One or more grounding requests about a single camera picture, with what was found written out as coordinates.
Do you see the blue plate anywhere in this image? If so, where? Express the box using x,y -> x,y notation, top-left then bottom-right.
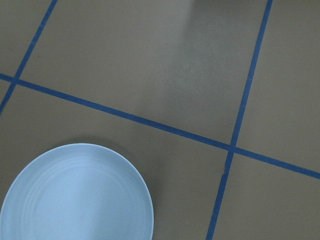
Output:
0,143 -> 154,240

